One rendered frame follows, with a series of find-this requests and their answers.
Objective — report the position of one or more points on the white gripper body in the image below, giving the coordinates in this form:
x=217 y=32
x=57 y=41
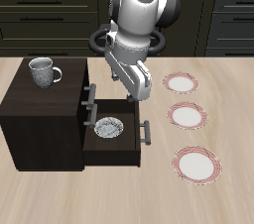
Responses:
x=134 y=77

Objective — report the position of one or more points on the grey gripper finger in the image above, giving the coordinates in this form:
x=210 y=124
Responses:
x=115 y=76
x=130 y=97

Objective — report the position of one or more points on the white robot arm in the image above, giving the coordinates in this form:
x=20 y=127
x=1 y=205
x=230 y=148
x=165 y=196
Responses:
x=139 y=13

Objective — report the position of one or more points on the grey marbled bowl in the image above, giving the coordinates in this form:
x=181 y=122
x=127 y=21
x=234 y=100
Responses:
x=108 y=128

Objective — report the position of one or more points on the small red-rimmed white plate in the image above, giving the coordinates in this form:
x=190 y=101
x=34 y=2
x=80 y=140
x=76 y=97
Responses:
x=180 y=83

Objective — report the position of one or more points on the medium red-rimmed white plate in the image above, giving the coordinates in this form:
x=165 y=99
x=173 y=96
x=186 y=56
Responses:
x=187 y=115

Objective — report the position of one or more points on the large red-rimmed white plate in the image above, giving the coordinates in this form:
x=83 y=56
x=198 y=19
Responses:
x=196 y=165

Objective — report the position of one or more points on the dark wooden cabinet drawer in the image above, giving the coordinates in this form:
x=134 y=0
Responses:
x=110 y=150

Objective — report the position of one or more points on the grey speckled mug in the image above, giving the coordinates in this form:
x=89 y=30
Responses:
x=42 y=73

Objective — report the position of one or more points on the dark olive kitchen cupboards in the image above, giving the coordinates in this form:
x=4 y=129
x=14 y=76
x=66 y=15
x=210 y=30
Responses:
x=49 y=23

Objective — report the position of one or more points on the dark wooden cabinet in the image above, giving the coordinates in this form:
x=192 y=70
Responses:
x=39 y=125

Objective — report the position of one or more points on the dark grey kitchen cupboards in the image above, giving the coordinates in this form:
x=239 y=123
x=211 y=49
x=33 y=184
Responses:
x=233 y=23

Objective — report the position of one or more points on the flat black base plate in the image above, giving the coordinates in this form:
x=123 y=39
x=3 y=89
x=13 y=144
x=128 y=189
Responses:
x=93 y=41

